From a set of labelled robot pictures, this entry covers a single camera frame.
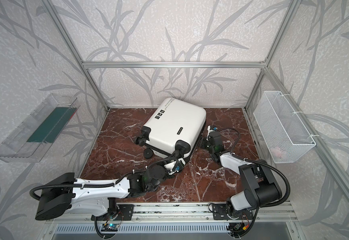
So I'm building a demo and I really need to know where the white black suitcase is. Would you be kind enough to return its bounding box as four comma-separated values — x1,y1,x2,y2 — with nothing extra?
134,98,206,162

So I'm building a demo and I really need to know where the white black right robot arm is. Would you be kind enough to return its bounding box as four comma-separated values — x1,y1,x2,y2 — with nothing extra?
200,131,282,219

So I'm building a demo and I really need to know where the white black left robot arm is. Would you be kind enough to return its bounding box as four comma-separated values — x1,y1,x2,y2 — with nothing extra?
29,157,186,221

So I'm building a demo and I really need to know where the green circuit board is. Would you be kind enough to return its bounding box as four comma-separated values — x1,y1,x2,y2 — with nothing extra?
100,223,120,233

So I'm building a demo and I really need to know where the pink item in basket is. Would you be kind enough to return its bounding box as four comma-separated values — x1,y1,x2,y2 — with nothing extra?
270,147,286,159

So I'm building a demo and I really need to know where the green board in bin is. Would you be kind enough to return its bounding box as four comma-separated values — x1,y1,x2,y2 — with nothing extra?
26,107,77,144

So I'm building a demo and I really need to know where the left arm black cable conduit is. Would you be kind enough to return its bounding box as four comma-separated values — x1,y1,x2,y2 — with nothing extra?
29,156,179,239

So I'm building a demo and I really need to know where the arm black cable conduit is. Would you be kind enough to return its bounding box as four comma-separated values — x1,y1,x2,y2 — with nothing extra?
29,156,179,239
216,127,291,238

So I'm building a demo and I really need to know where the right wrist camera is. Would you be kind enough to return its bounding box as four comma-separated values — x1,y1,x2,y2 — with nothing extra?
207,125,218,136

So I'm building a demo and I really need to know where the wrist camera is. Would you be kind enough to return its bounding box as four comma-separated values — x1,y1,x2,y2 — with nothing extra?
207,125,218,136
164,162,180,175

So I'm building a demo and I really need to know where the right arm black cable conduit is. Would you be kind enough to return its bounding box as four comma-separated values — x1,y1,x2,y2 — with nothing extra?
216,127,291,238

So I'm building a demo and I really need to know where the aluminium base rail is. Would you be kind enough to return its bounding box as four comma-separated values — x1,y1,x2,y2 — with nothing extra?
45,202,298,224

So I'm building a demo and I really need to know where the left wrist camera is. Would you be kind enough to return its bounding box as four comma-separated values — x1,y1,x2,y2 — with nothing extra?
164,162,180,175

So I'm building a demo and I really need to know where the white wire mesh basket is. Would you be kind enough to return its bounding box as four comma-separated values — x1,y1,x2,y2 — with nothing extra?
253,91,316,164

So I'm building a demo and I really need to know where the clear plastic wall bin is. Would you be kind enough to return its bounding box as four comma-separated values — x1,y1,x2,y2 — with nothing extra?
0,94,80,163

